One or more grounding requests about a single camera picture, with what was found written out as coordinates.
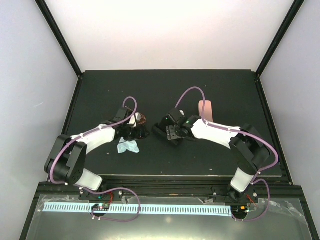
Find light blue cleaning cloth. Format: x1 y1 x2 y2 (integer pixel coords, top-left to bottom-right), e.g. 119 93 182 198
117 137 140 154

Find black glasses case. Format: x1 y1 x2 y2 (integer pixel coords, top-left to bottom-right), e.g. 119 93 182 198
151 123 168 140

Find pink glasses case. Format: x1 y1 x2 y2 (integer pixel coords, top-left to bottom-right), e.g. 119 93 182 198
198 100 214 122

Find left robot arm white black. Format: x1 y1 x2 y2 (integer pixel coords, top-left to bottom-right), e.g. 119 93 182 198
44 107 150 200

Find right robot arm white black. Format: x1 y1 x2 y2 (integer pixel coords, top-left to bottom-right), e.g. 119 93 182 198
152 108 277 202

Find brown sunglasses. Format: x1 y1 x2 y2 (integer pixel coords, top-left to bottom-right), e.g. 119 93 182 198
124 106 147 127

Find left circuit board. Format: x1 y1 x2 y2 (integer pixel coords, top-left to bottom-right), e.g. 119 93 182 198
91 203 110 212

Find circuit board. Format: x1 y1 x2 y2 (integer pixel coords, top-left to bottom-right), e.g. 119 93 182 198
231 205 258 213
91 203 110 212

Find right circuit board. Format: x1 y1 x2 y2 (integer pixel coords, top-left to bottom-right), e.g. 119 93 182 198
231 205 258 213

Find clear plastic sheet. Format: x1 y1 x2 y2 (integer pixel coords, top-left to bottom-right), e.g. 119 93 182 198
27 196 312 240

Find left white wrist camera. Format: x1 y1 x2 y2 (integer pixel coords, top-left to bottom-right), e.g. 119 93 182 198
128 112 142 127

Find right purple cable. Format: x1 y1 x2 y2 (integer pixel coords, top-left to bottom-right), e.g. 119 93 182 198
174 86 280 223

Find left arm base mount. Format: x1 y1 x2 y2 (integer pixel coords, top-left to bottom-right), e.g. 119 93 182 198
79 189 124 202

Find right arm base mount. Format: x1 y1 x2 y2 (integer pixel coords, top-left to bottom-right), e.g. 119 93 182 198
211 185 258 204

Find white slotted cable duct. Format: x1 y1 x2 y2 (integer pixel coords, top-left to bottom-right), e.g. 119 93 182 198
42 202 232 217

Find left black frame post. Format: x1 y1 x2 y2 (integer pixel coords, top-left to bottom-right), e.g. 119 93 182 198
35 0 83 78

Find black frame post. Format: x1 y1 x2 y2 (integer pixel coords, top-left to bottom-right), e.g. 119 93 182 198
35 0 83 78
255 0 305 78

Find right black frame post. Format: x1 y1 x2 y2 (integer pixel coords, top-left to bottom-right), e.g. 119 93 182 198
255 0 305 78

